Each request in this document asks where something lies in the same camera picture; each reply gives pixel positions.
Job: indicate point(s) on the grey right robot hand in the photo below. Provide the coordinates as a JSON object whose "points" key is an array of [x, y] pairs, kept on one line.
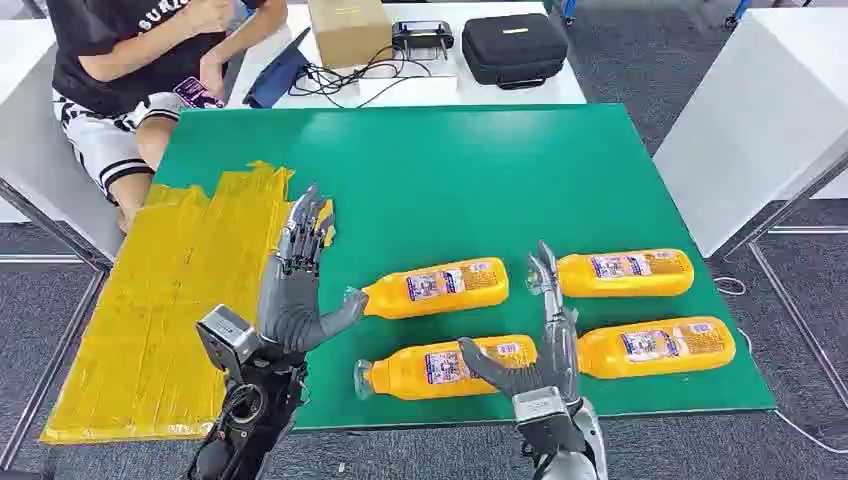
{"points": [[556, 364]]}

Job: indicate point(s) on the person's left hand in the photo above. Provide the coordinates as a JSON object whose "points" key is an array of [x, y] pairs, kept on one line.
{"points": [[212, 73]]}

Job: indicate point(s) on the person's right hand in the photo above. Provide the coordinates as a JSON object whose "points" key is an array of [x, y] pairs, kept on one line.
{"points": [[206, 16]]}

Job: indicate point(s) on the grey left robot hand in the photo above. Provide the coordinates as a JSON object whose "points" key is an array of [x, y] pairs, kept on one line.
{"points": [[288, 305]]}

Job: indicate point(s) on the purple phone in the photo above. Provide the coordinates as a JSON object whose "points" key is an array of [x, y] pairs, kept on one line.
{"points": [[192, 93]]}

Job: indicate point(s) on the blue tablet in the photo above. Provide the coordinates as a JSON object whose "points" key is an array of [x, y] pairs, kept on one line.
{"points": [[278, 76]]}

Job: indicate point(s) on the orange drink bottle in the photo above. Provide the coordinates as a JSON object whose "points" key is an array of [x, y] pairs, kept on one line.
{"points": [[404, 374], [669, 275], [715, 348], [391, 295]]}

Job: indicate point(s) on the person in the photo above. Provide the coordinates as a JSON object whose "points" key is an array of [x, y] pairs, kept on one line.
{"points": [[112, 60]]}

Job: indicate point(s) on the yellow sheet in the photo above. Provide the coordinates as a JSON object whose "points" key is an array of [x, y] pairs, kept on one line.
{"points": [[166, 298]]}

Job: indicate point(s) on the brown cardboard box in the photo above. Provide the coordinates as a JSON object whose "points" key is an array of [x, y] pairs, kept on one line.
{"points": [[348, 33]]}

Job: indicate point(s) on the white table beside person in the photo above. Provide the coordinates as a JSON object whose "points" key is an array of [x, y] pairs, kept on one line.
{"points": [[26, 132]]}

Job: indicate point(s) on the green mat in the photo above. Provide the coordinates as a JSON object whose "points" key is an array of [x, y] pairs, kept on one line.
{"points": [[464, 185]]}

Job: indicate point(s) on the black handheld controller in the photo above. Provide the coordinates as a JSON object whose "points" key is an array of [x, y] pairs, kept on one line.
{"points": [[422, 34]]}

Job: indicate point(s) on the white table with devices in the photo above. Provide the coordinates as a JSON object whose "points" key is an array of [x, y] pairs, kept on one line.
{"points": [[484, 98]]}

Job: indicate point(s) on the black zipped carry case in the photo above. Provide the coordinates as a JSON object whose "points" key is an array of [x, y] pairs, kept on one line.
{"points": [[513, 50]]}

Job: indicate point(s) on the white empty table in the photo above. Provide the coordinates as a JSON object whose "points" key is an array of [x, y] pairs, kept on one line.
{"points": [[748, 119]]}

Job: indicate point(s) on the blue chair leg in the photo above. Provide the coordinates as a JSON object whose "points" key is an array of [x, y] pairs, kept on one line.
{"points": [[738, 10], [568, 8]]}

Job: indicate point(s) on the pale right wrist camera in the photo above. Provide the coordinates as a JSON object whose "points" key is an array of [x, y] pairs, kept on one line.
{"points": [[540, 405]]}

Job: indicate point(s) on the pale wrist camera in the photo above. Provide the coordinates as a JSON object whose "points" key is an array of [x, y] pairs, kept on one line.
{"points": [[540, 405], [225, 338]]}

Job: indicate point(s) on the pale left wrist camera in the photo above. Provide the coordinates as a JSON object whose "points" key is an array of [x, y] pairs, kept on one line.
{"points": [[225, 338]]}

